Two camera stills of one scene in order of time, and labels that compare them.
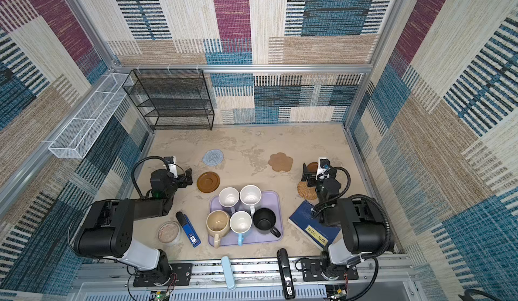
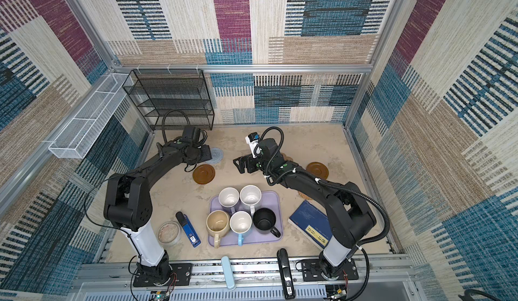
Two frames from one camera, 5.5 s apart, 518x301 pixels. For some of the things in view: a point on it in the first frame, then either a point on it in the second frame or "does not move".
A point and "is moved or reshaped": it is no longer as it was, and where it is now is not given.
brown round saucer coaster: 208,181 is moved or reshaped
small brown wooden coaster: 312,167 does not move
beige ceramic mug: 218,224 does not move
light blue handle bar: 228,272 does not move
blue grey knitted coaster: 213,157 does not move
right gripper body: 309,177 -> 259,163
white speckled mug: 251,195 does not move
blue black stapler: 190,231 does not move
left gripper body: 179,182 -> 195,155
